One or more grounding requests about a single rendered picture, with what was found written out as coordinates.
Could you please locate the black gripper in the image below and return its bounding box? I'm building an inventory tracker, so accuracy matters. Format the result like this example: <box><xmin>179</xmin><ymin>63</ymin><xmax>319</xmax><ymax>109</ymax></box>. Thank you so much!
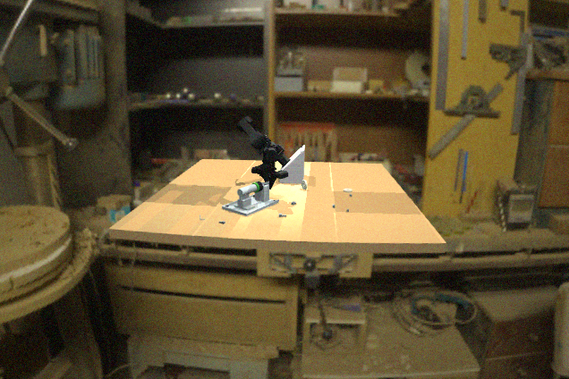
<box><xmin>251</xmin><ymin>158</ymin><xmax>288</xmax><ymax>190</ymax></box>

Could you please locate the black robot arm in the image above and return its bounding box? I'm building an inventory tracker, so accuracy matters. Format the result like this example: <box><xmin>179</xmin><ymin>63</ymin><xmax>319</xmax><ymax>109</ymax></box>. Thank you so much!
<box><xmin>236</xmin><ymin>115</ymin><xmax>291</xmax><ymax>176</ymax></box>

